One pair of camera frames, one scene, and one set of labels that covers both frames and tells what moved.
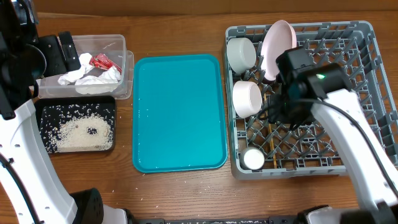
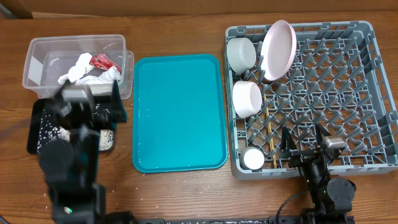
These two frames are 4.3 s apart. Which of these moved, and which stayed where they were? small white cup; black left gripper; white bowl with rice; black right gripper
Moved: black left gripper; black right gripper
Stayed: small white cup; white bowl with rice
